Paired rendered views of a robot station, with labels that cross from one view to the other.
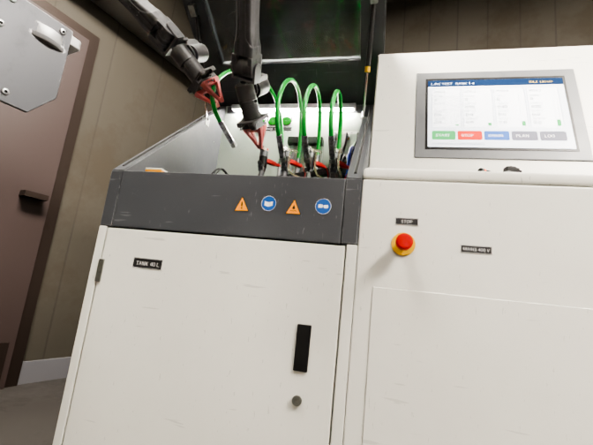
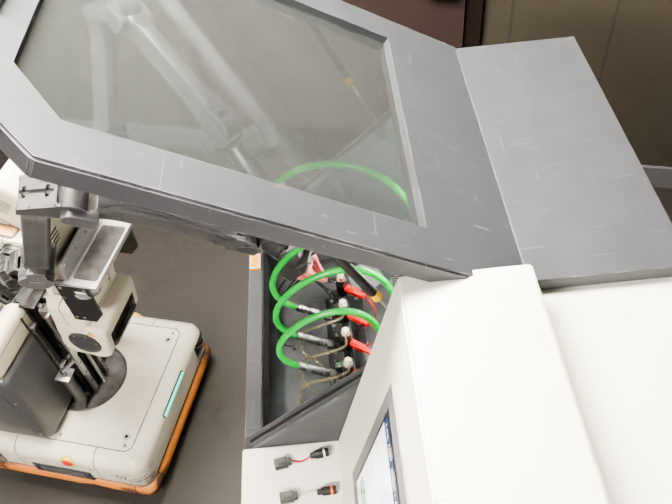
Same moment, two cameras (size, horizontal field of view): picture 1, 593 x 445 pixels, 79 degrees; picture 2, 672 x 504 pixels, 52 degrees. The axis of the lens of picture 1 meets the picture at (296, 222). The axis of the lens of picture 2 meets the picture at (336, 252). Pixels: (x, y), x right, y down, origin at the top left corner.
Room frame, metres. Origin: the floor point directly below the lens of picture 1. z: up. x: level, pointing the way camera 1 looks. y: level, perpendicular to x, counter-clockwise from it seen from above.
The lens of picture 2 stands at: (0.93, -0.90, 2.44)
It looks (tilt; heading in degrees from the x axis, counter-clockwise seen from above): 49 degrees down; 78
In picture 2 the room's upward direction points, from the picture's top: 7 degrees counter-clockwise
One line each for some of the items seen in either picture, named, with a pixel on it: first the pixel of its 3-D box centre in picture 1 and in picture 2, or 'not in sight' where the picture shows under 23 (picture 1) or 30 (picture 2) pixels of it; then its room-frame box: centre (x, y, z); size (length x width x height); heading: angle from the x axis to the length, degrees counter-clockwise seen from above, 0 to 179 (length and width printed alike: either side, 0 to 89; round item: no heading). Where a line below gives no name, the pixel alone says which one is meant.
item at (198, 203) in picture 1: (225, 205); (260, 344); (0.92, 0.19, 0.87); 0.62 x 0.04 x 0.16; 77
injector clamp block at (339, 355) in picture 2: not in sight; (350, 366); (1.12, 0.02, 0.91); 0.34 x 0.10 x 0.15; 77
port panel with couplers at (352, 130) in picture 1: (344, 159); not in sight; (1.35, -0.16, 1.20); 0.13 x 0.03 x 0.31; 77
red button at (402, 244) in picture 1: (403, 242); not in sight; (0.77, -0.24, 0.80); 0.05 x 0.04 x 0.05; 77
